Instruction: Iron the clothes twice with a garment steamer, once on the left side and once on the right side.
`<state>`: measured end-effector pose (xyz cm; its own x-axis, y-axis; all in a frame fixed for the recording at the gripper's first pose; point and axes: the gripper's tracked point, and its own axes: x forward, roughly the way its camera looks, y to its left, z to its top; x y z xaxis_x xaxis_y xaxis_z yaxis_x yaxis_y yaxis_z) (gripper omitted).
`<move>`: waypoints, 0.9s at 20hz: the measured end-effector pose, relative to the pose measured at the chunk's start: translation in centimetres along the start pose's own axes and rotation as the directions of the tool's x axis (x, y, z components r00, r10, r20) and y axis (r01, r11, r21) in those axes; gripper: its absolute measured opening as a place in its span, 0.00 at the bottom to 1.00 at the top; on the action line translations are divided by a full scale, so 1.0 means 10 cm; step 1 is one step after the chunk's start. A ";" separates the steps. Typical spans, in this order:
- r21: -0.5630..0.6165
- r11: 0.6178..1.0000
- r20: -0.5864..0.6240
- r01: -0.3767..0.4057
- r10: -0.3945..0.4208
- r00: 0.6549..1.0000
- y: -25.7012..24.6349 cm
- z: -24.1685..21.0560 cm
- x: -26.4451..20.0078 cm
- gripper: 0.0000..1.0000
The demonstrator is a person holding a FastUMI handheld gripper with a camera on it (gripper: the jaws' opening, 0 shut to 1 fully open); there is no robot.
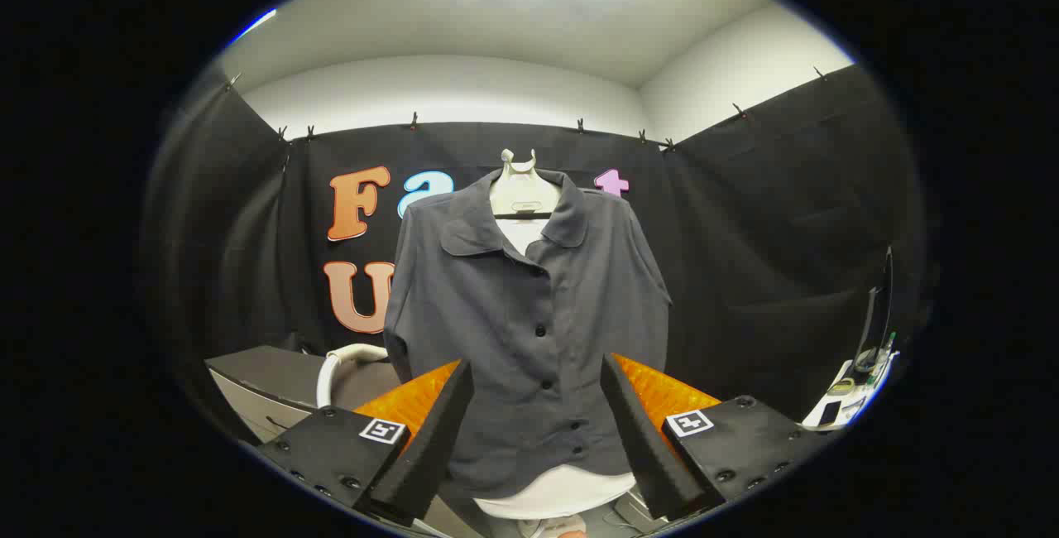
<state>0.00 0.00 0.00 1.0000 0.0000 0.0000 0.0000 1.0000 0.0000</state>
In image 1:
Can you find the black monitor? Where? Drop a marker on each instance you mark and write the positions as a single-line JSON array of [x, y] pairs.
[[877, 314]]

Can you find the white side table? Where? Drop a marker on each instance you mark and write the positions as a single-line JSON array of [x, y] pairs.
[[831, 401]]

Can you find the black backdrop cloth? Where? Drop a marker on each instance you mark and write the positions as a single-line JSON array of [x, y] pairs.
[[745, 232]]

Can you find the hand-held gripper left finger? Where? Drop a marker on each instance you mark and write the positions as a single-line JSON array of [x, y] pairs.
[[434, 430]]

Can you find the grey drawer cabinet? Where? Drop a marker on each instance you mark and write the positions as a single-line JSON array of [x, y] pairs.
[[273, 377]]

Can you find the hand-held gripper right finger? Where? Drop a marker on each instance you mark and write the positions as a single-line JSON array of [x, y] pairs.
[[641, 439]]

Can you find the dark grey button shirt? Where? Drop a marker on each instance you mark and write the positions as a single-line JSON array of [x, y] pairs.
[[529, 339]]

